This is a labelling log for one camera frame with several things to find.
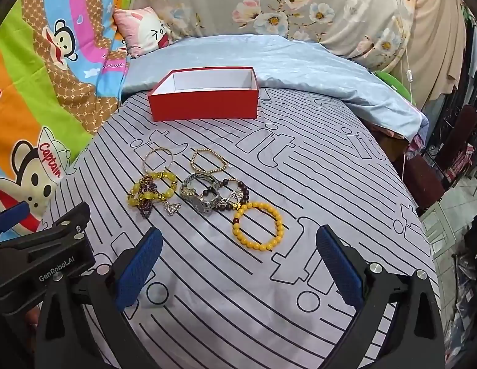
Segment grey floral quilt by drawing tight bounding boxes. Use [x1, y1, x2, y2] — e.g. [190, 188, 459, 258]
[129, 0, 418, 72]

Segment dark brown bead bracelet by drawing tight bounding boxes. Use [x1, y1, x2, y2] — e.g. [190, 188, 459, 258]
[207, 178, 249, 213]

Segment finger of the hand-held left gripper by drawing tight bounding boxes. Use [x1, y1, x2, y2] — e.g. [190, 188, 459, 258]
[0, 201, 31, 248]
[0, 202, 91, 256]

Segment dark clothes pile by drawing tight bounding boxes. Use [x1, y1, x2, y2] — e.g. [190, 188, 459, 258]
[440, 215, 477, 339]

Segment yellow bead bracelet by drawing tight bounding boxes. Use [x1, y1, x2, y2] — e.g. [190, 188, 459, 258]
[231, 201, 284, 253]

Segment person's left hand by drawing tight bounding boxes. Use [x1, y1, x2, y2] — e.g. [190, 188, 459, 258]
[25, 309, 41, 334]

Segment grey striped bedsheet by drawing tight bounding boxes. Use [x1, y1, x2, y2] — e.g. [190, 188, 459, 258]
[42, 86, 443, 369]

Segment gold bead bracelet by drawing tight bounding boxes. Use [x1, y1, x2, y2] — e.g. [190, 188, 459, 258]
[190, 148, 228, 174]

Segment light blue blanket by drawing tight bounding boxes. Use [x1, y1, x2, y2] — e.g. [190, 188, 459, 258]
[120, 34, 429, 141]

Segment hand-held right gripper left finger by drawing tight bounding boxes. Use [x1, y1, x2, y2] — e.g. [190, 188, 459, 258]
[34, 227, 164, 369]

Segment silver wrist watch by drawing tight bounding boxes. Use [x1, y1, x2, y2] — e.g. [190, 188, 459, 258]
[179, 173, 222, 214]

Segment yellow-green bead bracelet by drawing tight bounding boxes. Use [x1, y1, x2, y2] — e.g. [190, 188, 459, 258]
[126, 171, 178, 207]

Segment cartoon monkey printed blanket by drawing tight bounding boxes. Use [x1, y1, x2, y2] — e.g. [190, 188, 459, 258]
[0, 0, 141, 231]

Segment pink rabbit pillow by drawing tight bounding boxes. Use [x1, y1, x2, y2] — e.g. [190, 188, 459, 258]
[112, 6, 174, 59]

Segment red cardboard box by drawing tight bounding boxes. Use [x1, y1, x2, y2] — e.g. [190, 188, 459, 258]
[148, 66, 260, 123]

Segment green plastic object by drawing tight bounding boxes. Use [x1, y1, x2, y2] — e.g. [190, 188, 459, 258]
[375, 70, 417, 106]

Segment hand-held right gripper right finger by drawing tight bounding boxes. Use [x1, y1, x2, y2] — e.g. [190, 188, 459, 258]
[315, 225, 445, 369]

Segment dark wooden chair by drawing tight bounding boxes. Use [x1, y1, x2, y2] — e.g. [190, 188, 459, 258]
[400, 105, 477, 210]

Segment thin gold bangle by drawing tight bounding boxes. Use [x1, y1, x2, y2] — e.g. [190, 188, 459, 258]
[142, 147, 174, 176]

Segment dark purple bead bracelet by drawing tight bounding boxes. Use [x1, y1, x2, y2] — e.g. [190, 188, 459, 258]
[136, 175, 161, 220]

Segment beige curtain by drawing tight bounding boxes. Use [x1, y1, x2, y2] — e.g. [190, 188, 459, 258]
[406, 0, 470, 106]

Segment white cable with switch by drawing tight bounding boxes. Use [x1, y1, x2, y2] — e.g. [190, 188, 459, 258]
[388, 0, 415, 87]

